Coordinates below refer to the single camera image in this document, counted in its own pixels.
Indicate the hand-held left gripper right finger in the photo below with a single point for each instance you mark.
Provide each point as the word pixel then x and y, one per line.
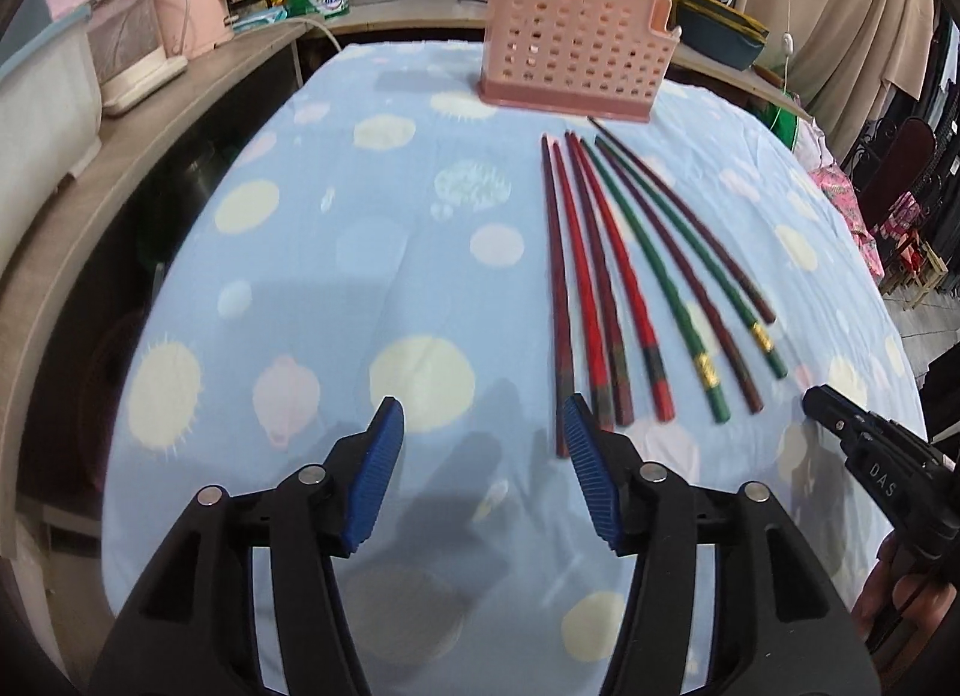
pixel 592 475

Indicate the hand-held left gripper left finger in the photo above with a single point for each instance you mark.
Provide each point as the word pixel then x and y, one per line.
pixel 375 475

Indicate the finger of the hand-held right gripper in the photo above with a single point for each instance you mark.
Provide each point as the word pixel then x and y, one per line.
pixel 870 452

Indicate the red chopstick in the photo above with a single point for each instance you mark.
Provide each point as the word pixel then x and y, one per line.
pixel 581 291
pixel 632 291

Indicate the dark maroon chopstick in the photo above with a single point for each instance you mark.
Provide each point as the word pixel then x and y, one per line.
pixel 739 272
pixel 705 302

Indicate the pink perforated plastic basket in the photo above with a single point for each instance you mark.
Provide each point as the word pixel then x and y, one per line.
pixel 577 43

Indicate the person's right hand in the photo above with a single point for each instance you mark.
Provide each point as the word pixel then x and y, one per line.
pixel 874 595

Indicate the blue spotted tablecloth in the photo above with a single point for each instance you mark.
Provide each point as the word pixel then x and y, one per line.
pixel 360 231

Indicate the pink flowered cloth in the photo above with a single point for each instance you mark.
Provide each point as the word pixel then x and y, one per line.
pixel 844 201

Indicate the dark chair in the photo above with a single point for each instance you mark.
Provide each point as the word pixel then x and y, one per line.
pixel 896 163

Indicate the green cloth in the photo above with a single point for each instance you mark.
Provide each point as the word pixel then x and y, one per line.
pixel 786 118

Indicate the stack of teal dishes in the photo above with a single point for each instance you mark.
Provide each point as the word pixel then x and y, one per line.
pixel 720 28

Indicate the white countertop appliance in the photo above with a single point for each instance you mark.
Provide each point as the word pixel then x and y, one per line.
pixel 127 43

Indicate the white bin blue rim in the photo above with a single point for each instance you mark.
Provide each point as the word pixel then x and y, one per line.
pixel 41 103

